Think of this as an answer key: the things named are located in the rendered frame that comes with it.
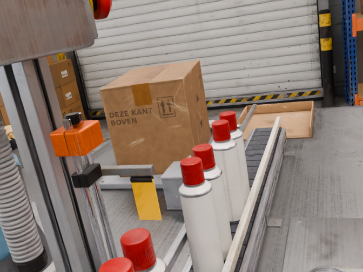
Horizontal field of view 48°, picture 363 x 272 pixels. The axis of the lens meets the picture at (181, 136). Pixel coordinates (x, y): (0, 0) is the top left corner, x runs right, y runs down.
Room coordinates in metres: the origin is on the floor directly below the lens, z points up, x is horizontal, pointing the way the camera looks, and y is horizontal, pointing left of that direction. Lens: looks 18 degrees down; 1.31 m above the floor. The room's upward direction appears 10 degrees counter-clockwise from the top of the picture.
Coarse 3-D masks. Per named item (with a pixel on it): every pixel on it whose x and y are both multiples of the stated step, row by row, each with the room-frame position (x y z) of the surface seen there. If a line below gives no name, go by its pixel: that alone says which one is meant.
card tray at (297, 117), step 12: (264, 108) 1.57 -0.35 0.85; (276, 108) 1.55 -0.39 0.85; (288, 108) 1.53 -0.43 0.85; (300, 108) 1.52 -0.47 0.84; (312, 108) 1.40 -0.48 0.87; (240, 120) 1.46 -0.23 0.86; (252, 120) 1.50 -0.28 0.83; (264, 120) 1.47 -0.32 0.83; (288, 120) 1.42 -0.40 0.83; (300, 120) 1.40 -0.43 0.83; (312, 120) 1.34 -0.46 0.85; (288, 132) 1.30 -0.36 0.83; (300, 132) 1.28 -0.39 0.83
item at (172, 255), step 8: (256, 104) 1.26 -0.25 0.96; (248, 112) 1.18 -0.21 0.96; (248, 120) 1.12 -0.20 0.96; (240, 128) 1.04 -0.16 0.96; (184, 224) 0.60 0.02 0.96; (184, 232) 0.57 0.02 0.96; (176, 240) 0.56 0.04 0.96; (184, 240) 0.56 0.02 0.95; (176, 248) 0.53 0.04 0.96; (168, 256) 0.52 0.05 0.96; (176, 256) 0.53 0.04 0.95; (168, 264) 0.50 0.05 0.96
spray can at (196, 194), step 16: (192, 160) 0.57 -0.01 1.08; (192, 176) 0.55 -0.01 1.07; (192, 192) 0.55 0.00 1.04; (208, 192) 0.55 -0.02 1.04; (192, 208) 0.54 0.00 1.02; (208, 208) 0.55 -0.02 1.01; (192, 224) 0.55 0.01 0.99; (208, 224) 0.54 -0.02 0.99; (192, 240) 0.55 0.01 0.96; (208, 240) 0.54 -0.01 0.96; (192, 256) 0.56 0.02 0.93; (208, 256) 0.54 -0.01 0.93
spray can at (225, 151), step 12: (216, 120) 0.75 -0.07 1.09; (216, 132) 0.72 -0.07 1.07; (228, 132) 0.72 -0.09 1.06; (216, 144) 0.72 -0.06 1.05; (228, 144) 0.72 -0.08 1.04; (216, 156) 0.72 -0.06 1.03; (228, 156) 0.71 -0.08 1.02; (228, 168) 0.71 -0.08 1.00; (228, 180) 0.71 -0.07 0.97; (240, 180) 0.72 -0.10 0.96; (228, 192) 0.71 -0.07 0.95; (240, 192) 0.72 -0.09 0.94; (228, 204) 0.71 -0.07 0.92; (240, 204) 0.71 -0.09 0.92; (240, 216) 0.71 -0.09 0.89
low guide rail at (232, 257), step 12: (276, 120) 1.20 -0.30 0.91; (276, 132) 1.12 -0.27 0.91; (264, 156) 0.94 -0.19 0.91; (264, 168) 0.88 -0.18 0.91; (252, 192) 0.76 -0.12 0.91; (252, 204) 0.72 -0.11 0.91; (240, 228) 0.63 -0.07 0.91; (240, 240) 0.60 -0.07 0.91; (228, 252) 0.57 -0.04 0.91; (228, 264) 0.54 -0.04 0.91
